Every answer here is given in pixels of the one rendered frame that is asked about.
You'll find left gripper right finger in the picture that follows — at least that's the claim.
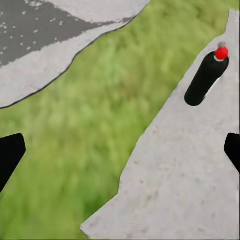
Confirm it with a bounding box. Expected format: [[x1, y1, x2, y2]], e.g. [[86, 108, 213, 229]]
[[224, 132, 240, 173]]

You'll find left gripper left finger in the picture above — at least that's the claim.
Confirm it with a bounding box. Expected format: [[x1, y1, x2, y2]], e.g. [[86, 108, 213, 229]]
[[0, 133, 26, 193]]

